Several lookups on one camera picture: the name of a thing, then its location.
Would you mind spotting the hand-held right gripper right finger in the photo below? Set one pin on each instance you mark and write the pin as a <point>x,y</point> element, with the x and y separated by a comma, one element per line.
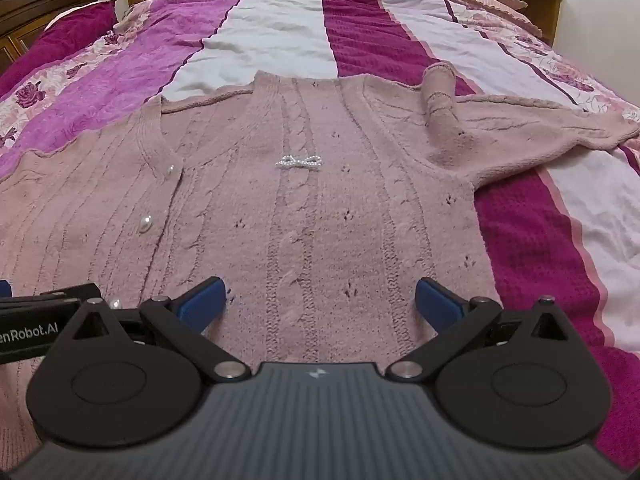
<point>437,305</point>

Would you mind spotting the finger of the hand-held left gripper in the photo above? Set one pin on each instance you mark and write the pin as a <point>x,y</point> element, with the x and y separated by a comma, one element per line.
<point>4,289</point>

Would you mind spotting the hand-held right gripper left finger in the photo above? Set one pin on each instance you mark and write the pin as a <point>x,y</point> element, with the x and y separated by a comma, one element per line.
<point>202,302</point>

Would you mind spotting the pink knit cardigan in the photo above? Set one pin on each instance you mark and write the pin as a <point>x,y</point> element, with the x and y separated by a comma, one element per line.
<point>325,220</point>

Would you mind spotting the magenta pillow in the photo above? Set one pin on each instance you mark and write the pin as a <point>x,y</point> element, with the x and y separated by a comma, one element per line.
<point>75,30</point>

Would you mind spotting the dark wooden wardrobe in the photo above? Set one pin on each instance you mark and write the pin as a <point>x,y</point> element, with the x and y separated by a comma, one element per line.
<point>30,15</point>

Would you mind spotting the striped floral bedspread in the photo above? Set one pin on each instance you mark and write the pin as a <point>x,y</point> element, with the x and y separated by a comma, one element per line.
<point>280,25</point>

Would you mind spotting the pink crocheted cloth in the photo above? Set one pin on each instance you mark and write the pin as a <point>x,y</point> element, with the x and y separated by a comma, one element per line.
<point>490,5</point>

